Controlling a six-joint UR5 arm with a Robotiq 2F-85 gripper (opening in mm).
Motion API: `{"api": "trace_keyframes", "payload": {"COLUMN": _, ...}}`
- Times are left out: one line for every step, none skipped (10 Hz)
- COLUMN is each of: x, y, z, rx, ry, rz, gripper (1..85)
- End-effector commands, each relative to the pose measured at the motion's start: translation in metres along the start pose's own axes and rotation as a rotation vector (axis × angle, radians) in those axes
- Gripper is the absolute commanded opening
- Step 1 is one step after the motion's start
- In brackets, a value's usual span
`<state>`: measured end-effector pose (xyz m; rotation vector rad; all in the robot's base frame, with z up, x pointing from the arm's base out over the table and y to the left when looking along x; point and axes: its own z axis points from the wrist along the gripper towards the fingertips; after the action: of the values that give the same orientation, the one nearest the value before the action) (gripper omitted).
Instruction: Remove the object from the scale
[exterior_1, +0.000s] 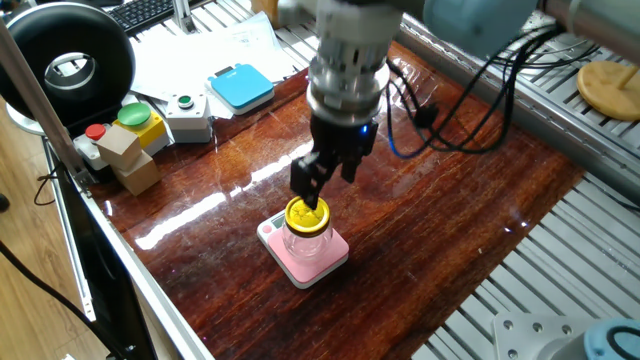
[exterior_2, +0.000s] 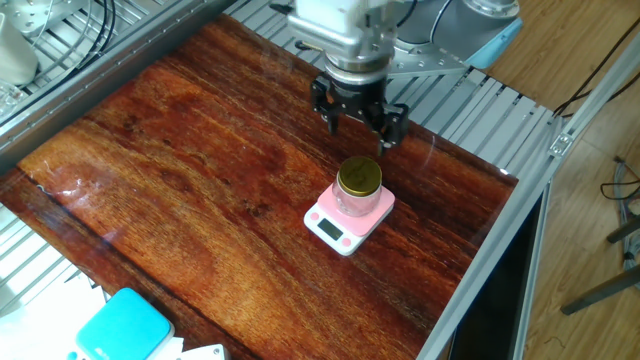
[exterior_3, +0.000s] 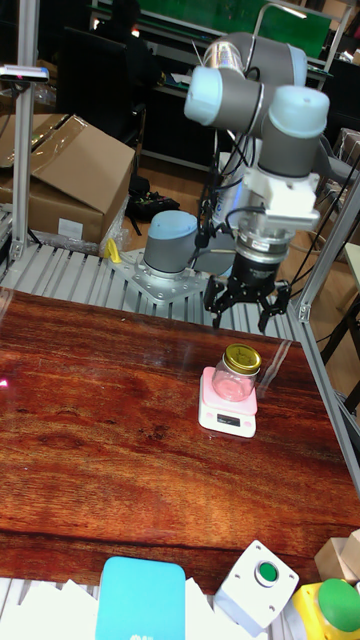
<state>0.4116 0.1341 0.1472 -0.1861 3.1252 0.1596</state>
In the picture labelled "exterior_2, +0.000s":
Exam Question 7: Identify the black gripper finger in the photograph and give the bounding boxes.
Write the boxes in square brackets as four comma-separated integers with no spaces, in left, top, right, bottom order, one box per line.
[322,106,342,137]
[364,102,410,156]

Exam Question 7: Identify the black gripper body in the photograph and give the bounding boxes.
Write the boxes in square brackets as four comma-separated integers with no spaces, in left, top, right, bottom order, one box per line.
[309,72,389,121]

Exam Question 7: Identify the glass jar gold lid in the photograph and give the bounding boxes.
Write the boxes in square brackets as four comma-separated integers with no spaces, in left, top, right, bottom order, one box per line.
[331,155,384,218]

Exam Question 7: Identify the pink white kitchen scale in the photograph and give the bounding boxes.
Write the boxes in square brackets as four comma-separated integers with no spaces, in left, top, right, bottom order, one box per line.
[303,182,396,257]

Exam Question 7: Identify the clear plastic object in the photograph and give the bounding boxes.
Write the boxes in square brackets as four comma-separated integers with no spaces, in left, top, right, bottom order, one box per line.
[0,79,29,124]

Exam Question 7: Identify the brown wood-grain board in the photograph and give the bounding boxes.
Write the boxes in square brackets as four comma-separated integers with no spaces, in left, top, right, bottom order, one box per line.
[0,13,519,360]

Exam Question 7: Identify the dark furniture leg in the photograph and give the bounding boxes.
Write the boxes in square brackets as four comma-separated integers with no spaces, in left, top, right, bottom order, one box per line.
[559,264,640,316]
[606,214,640,245]

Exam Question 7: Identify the turquoise flat box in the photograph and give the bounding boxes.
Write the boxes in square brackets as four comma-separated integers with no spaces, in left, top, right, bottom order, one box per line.
[67,287,176,360]

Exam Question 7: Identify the silver metal plate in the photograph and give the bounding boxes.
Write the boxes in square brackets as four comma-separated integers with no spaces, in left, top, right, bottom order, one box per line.
[0,0,89,37]

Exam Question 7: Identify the white paper sheets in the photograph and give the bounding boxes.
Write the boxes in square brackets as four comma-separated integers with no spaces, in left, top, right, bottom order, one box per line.
[0,269,109,360]

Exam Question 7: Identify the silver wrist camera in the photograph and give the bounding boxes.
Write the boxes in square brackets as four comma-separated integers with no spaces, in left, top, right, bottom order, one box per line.
[286,13,362,62]

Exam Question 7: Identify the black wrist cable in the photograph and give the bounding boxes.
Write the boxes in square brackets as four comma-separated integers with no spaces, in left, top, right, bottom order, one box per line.
[397,0,420,29]

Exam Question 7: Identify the grey aluminium frame beam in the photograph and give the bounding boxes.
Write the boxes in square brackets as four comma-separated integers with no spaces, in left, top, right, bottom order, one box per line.
[0,0,237,174]
[417,142,574,360]

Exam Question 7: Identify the silver corner bracket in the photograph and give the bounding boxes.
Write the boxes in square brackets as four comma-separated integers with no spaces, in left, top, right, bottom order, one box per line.
[548,132,575,159]

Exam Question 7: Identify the black floor cable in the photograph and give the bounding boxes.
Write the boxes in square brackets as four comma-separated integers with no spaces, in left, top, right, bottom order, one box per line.
[552,17,640,119]

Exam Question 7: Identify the aluminium frame post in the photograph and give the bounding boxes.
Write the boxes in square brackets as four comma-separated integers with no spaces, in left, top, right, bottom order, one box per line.
[559,29,640,146]

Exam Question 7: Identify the black cable bundle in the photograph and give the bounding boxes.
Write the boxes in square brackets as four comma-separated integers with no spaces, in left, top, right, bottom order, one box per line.
[73,0,117,70]

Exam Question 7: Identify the grey cable bundle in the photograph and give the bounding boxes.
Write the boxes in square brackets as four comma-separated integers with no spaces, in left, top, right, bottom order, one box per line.
[599,155,640,264]

